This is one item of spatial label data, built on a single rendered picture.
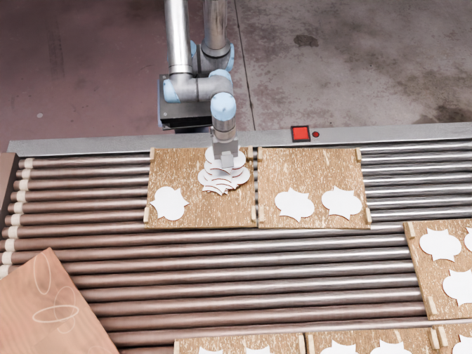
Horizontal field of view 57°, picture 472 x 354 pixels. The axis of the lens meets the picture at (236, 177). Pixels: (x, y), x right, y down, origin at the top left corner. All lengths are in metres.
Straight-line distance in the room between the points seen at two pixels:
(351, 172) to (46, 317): 1.18
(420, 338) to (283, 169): 0.75
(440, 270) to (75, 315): 1.21
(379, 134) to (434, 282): 0.64
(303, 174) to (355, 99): 1.63
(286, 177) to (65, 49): 2.47
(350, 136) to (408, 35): 2.09
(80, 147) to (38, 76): 1.77
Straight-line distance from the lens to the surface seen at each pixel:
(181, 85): 1.39
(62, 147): 1.92
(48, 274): 1.53
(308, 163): 1.74
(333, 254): 1.60
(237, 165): 1.54
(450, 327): 1.63
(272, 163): 1.72
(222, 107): 1.30
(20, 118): 3.39
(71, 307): 1.47
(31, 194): 1.84
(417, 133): 1.97
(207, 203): 1.63
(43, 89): 3.50
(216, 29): 1.66
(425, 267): 1.66
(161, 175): 1.71
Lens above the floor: 2.38
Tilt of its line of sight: 59 degrees down
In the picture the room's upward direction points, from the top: straight up
